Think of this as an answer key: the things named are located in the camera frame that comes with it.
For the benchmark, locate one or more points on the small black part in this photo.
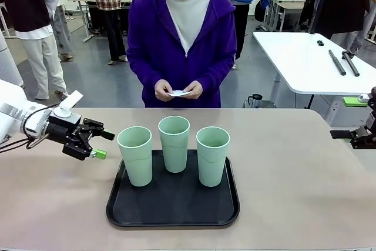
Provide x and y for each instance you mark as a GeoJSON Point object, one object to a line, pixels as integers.
{"type": "Point", "coordinates": [320, 43]}

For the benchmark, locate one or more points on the black jug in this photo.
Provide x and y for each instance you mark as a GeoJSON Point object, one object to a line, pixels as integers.
{"type": "Point", "coordinates": [255, 99]}

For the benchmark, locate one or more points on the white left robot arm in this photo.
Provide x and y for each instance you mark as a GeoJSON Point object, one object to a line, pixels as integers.
{"type": "Point", "coordinates": [11, 107]}

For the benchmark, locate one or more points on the person in purple hoodie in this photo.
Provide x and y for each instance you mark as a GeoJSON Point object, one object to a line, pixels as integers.
{"type": "Point", "coordinates": [152, 42]}

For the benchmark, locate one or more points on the person's left forearm purple sleeve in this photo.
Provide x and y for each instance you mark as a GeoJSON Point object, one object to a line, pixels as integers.
{"type": "Point", "coordinates": [217, 71]}

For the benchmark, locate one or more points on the white paper doily coaster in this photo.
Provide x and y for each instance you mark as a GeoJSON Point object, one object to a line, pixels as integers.
{"type": "Point", "coordinates": [179, 93]}

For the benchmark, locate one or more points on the white side table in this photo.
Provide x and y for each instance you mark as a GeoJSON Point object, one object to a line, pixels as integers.
{"type": "Point", "coordinates": [299, 57]}

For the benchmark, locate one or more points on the person in grey trousers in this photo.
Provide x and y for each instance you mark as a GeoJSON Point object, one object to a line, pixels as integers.
{"type": "Point", "coordinates": [63, 33]}

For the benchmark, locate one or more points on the black rod with clamp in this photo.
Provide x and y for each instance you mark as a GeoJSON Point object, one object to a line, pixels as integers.
{"type": "Point", "coordinates": [351, 65]}

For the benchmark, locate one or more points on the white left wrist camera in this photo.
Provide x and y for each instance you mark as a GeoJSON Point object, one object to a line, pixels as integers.
{"type": "Point", "coordinates": [70, 101]}

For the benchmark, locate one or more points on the black plastic tray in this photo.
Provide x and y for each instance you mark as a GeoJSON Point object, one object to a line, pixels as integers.
{"type": "Point", "coordinates": [173, 201]}

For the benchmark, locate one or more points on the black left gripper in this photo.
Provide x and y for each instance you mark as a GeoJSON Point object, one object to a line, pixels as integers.
{"type": "Point", "coordinates": [70, 139]}

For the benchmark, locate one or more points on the person's left hand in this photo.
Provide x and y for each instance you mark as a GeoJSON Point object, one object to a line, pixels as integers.
{"type": "Point", "coordinates": [196, 90]}

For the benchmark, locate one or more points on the background desk with robot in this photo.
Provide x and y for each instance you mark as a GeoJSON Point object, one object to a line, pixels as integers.
{"type": "Point", "coordinates": [289, 5]}

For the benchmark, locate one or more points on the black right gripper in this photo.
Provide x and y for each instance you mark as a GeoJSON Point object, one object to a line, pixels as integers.
{"type": "Point", "coordinates": [372, 121]}

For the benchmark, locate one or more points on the plain black rod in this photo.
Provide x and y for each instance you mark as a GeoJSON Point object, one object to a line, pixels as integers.
{"type": "Point", "coordinates": [337, 63]}

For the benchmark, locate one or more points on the person in black coat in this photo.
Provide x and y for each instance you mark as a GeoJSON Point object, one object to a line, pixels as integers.
{"type": "Point", "coordinates": [337, 4]}

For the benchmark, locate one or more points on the pale green cup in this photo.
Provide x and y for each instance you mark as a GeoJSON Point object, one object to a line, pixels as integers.
{"type": "Point", "coordinates": [174, 154]}
{"type": "Point", "coordinates": [136, 165]}
{"type": "Point", "coordinates": [211, 168]}

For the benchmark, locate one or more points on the person's right hand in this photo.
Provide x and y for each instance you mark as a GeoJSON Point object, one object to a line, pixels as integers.
{"type": "Point", "coordinates": [162, 89]}

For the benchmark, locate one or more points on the person's right forearm purple sleeve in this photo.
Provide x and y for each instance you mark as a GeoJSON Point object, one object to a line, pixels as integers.
{"type": "Point", "coordinates": [141, 73]}

